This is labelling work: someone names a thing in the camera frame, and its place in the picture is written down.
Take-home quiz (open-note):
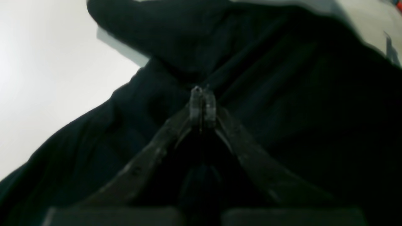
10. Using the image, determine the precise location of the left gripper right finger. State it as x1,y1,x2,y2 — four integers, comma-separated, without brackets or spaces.
203,90,367,226

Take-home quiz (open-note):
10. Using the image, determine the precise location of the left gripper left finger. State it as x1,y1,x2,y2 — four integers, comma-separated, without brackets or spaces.
42,86,203,226

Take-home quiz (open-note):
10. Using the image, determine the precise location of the black printed t-shirt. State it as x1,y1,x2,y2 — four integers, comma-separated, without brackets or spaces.
1,0,401,226

